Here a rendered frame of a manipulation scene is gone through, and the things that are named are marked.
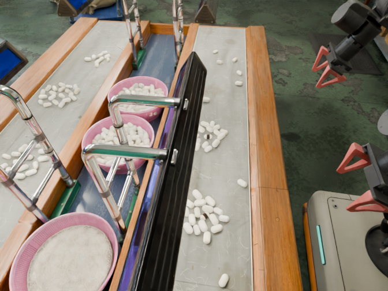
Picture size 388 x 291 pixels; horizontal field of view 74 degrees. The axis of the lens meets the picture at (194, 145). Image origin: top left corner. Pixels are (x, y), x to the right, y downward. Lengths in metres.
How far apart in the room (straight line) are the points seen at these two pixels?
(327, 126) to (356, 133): 0.22
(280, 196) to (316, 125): 1.56
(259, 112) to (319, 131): 1.25
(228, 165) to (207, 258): 0.33
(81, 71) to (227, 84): 0.75
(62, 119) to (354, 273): 1.40
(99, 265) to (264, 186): 0.54
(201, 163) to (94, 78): 0.75
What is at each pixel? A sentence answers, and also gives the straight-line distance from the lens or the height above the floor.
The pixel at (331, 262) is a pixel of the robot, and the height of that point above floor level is 0.27.
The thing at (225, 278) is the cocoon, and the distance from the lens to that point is 0.74.
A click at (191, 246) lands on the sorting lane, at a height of 0.74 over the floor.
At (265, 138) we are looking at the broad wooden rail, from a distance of 1.01.
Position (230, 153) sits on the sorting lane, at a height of 0.74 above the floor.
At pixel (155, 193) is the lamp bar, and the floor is 1.11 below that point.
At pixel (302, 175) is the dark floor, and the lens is 1.95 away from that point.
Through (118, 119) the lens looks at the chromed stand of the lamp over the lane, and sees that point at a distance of 0.64.
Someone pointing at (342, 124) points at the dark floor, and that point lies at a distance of 2.47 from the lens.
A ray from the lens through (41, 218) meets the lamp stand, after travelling 0.88.
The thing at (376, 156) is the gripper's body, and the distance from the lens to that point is 0.60.
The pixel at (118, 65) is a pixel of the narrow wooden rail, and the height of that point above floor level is 0.76.
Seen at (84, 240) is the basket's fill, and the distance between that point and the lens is 0.85.
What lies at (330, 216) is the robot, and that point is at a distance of 1.50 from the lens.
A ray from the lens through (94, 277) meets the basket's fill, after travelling 0.80.
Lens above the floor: 1.47
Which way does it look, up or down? 48 degrees down
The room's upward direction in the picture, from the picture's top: straight up
